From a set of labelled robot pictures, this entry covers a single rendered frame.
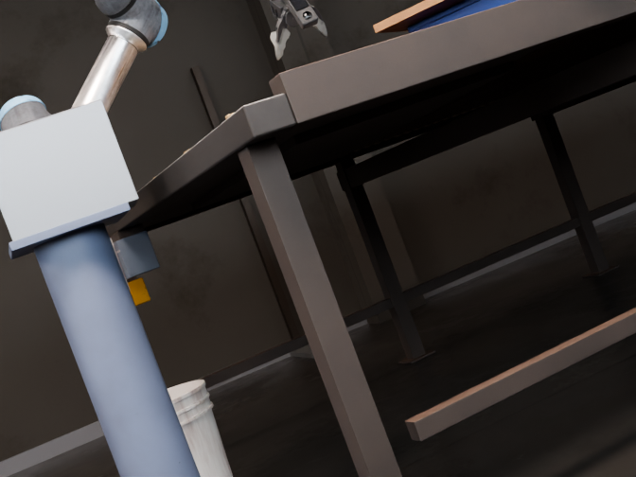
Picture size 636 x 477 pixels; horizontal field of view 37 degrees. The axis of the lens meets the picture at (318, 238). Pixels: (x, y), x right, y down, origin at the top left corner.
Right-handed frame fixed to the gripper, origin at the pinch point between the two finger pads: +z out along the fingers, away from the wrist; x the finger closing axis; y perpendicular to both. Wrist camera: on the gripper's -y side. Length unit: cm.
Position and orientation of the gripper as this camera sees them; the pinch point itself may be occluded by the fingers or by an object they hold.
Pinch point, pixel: (304, 49)
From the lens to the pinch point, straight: 256.0
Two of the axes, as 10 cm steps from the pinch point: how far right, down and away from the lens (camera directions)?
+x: -8.4, 4.6, -2.7
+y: -5.1, -5.4, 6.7
